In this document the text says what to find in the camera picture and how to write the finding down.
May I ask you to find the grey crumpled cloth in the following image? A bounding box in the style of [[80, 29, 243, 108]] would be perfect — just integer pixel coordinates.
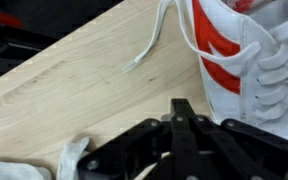
[[0, 135, 92, 180]]

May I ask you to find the white red sneaker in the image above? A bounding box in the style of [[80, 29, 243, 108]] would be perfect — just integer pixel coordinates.
[[122, 0, 288, 144]]

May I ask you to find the orange handled black clamp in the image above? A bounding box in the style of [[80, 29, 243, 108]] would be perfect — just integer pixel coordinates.
[[0, 8, 57, 56]]

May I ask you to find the black side table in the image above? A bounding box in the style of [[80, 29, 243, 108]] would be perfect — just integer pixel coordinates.
[[0, 0, 85, 86]]

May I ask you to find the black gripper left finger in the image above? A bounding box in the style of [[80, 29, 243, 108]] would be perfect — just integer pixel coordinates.
[[77, 98, 185, 180]]

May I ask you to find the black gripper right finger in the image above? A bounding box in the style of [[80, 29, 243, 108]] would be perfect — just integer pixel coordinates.
[[182, 98, 288, 180]]

